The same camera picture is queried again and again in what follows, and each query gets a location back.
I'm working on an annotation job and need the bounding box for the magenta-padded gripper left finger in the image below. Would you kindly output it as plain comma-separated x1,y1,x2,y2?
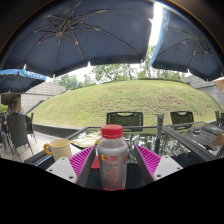
45,145,98,188

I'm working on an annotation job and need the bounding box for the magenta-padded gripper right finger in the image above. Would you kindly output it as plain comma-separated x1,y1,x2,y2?
133,144,184,186

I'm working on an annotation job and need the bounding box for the clear red-capped drink bottle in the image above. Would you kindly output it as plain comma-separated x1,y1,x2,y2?
96,124,129,192

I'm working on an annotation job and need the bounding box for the flat round red coaster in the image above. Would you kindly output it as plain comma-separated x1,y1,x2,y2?
91,155,101,170

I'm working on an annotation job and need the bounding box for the grey umbrella pole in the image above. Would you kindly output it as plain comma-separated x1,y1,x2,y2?
153,113,165,155

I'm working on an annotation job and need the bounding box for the yellow paper sheet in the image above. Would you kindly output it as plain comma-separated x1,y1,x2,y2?
69,132,103,150

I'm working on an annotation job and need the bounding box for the dark slatted patio table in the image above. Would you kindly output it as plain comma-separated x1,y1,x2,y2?
162,120,224,162

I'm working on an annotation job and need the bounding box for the dark mesh-back patio chair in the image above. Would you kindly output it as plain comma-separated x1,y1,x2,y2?
106,111,144,133
170,110,195,131

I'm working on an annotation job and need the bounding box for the dark wicker patio chair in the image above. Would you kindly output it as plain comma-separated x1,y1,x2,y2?
26,112,38,144
6,114,34,158

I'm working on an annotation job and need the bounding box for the blue umbrella with white lettering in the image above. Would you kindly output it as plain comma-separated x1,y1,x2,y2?
0,68,48,94

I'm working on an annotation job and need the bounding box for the navy umbrella with light-blue edge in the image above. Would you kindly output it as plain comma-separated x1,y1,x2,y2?
149,6,224,82

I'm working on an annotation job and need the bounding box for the large navy patio umbrella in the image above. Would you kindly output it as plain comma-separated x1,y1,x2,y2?
0,0,158,78

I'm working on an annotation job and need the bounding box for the cream mug with yellow handle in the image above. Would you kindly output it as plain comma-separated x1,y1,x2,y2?
43,138,73,162

